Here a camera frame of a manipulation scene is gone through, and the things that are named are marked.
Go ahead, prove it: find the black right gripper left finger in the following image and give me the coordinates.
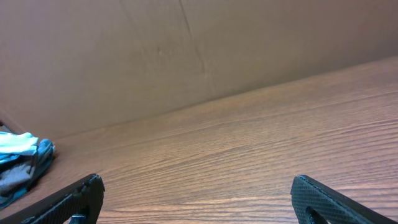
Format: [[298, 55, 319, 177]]
[[1, 174, 105, 224]]

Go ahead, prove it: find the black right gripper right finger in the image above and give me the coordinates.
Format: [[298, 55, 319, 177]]
[[290, 175, 397, 224]]

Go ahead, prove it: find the light blue printed t-shirt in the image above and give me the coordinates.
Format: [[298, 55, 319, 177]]
[[1, 132, 39, 164]]

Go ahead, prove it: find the grey folded garment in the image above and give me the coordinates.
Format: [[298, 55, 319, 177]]
[[1, 163, 35, 195]]

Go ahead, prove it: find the black folded polo shirt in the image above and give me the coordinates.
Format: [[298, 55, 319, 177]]
[[1, 156, 35, 174]]

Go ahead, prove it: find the blue folded garment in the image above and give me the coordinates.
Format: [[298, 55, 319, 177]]
[[1, 139, 55, 210]]

